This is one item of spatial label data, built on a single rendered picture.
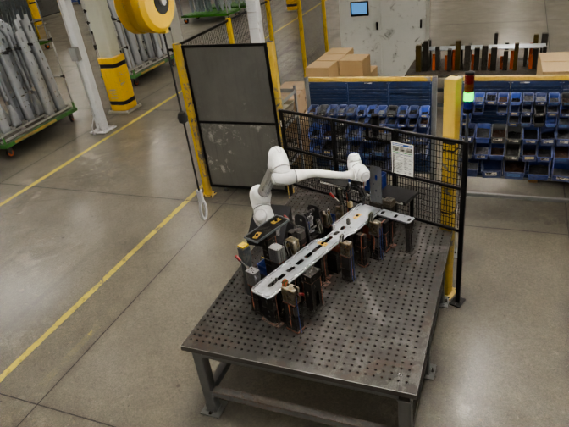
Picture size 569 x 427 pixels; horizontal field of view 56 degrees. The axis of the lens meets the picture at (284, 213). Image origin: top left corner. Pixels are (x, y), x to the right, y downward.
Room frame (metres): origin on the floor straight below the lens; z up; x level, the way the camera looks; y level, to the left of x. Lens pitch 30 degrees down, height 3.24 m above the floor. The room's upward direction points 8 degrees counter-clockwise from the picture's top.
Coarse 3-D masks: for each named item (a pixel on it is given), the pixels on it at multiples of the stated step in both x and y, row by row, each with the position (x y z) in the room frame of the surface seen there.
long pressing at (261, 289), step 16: (352, 208) 3.84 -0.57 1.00; (368, 208) 3.81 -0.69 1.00; (336, 224) 3.64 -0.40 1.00; (352, 224) 3.61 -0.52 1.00; (320, 240) 3.44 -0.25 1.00; (336, 240) 3.41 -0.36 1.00; (304, 256) 3.26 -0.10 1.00; (320, 256) 3.23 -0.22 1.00; (272, 272) 3.11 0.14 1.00; (288, 272) 3.09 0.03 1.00; (256, 288) 2.95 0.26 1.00; (272, 288) 2.93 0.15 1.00
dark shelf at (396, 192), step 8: (328, 184) 4.33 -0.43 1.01; (336, 184) 4.27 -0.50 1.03; (344, 184) 4.25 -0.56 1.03; (368, 192) 4.03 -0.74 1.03; (384, 192) 3.99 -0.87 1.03; (392, 192) 3.97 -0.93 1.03; (400, 192) 3.95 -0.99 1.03; (408, 192) 3.93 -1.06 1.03; (416, 192) 3.92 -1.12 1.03; (400, 200) 3.83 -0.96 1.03; (408, 200) 3.81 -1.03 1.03
